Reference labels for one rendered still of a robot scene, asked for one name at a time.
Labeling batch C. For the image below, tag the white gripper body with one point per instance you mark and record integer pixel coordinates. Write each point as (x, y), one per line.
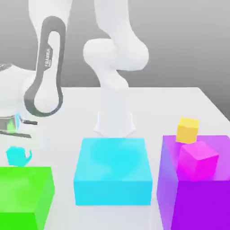
(16, 141)

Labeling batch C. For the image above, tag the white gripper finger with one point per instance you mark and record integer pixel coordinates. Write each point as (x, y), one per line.
(27, 152)

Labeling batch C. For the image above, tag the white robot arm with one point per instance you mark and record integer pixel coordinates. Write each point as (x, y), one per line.
(115, 53)

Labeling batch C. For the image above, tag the small magenta cube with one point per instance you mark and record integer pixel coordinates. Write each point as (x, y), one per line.
(197, 161)

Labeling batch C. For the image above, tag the small yellow cube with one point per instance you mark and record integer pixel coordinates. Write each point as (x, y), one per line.
(187, 131)

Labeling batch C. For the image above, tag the large green box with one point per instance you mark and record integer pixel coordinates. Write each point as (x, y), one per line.
(21, 194)

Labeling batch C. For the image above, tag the large purple box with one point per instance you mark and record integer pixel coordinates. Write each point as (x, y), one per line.
(197, 203)

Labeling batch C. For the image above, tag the large cyan box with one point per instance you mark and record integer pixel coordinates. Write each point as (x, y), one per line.
(113, 172)

